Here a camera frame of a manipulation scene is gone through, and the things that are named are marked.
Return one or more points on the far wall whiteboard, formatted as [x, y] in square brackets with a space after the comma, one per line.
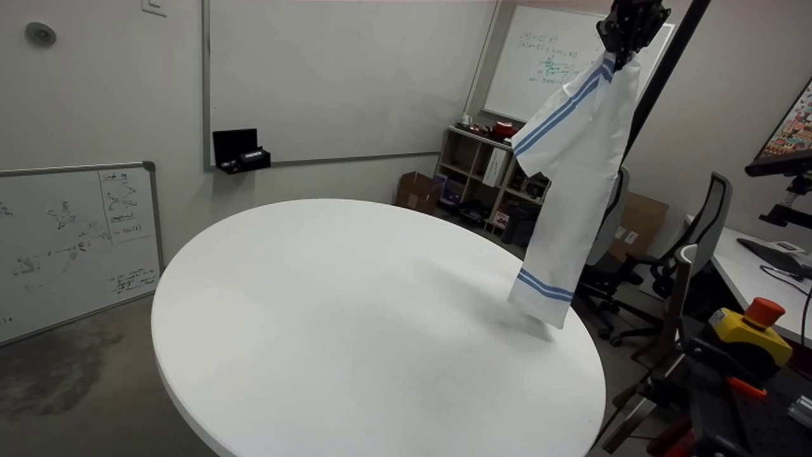
[539, 54]

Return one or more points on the leaning floor whiteboard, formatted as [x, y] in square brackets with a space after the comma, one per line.
[74, 238]

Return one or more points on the grey mesh office chair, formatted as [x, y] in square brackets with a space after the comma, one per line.
[700, 231]

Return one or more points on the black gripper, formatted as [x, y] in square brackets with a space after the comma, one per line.
[630, 24]

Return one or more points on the computer monitor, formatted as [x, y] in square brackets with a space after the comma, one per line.
[786, 149]

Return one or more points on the yellow emergency stop button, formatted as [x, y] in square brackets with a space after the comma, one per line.
[755, 325]

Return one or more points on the round wall sensor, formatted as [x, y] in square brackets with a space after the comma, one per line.
[40, 33]

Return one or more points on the white side desk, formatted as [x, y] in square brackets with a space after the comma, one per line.
[748, 276]

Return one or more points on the brown cardboard box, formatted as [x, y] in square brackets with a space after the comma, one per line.
[416, 191]

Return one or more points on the black marker tray box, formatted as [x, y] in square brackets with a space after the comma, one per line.
[239, 149]

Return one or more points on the white cloth with blue stripes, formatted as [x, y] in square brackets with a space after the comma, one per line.
[576, 142]

